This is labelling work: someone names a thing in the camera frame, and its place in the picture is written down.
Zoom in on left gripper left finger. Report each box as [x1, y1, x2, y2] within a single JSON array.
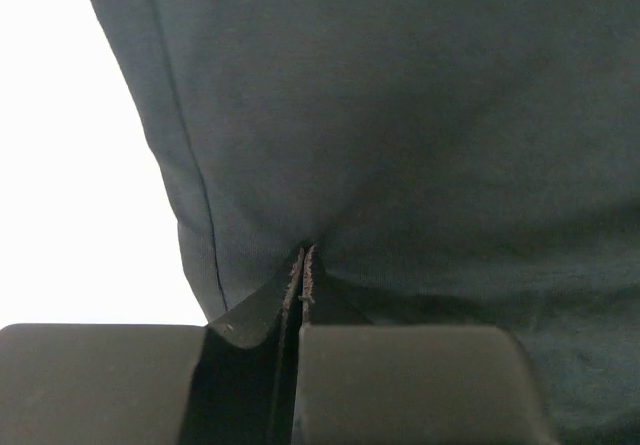
[[1, 249, 305, 444]]

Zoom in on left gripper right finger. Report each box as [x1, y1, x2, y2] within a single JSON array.
[[294, 249, 555, 444]]

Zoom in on black tank top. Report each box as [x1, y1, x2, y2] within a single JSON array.
[[91, 0, 639, 444]]

